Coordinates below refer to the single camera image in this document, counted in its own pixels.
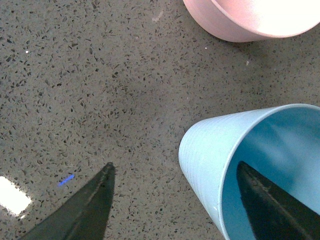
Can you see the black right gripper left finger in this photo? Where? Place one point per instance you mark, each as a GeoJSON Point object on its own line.
{"type": "Point", "coordinates": [82, 217]}

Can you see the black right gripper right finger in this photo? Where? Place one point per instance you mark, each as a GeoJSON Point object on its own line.
{"type": "Point", "coordinates": [272, 212]}

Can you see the pink bowl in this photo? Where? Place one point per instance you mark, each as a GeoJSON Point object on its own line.
{"type": "Point", "coordinates": [241, 21]}

